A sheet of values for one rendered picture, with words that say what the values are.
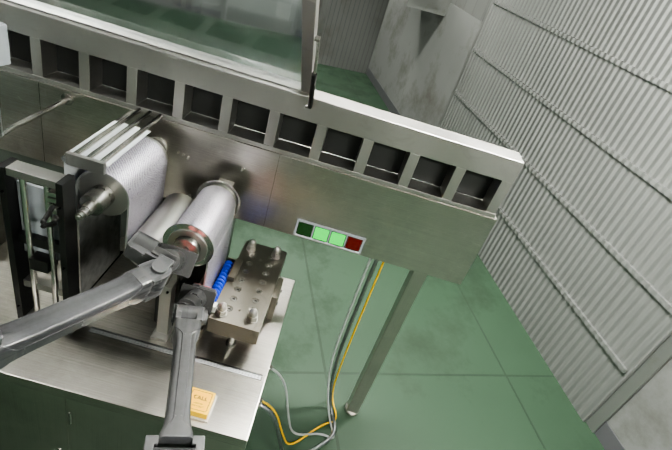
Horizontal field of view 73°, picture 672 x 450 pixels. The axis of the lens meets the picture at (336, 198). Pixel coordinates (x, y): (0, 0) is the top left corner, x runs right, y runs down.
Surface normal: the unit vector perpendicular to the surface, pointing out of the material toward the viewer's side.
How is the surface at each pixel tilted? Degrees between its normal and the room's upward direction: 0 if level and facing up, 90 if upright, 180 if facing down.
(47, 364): 0
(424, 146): 90
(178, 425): 6
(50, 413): 90
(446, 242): 90
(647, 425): 90
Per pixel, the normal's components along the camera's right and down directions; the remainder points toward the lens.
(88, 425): -0.12, 0.51
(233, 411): 0.26, -0.81
